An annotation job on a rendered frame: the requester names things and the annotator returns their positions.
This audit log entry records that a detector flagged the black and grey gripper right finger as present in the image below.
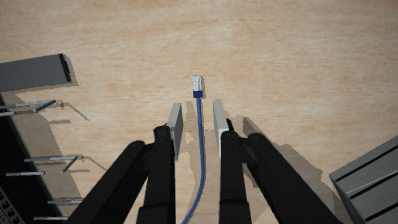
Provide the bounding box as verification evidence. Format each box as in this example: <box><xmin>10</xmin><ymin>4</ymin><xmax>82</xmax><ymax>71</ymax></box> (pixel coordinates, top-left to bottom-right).
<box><xmin>213</xmin><ymin>100</ymin><xmax>344</xmax><ymax>224</ymax></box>

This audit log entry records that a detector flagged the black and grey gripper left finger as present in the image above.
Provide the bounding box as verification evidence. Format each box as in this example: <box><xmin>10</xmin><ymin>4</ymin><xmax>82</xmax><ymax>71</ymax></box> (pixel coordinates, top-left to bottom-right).
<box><xmin>64</xmin><ymin>103</ymin><xmax>183</xmax><ymax>224</ymax></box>

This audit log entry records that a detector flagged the white cable plug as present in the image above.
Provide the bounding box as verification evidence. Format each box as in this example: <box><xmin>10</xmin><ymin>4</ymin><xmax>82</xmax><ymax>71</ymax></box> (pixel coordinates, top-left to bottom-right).
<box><xmin>192</xmin><ymin>75</ymin><xmax>203</xmax><ymax>98</ymax></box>

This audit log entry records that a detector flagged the dark grey patch panel rack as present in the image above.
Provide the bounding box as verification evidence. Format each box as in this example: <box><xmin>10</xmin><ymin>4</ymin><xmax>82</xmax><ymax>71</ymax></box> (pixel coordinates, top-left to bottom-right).
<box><xmin>0</xmin><ymin>53</ymin><xmax>83</xmax><ymax>224</ymax></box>

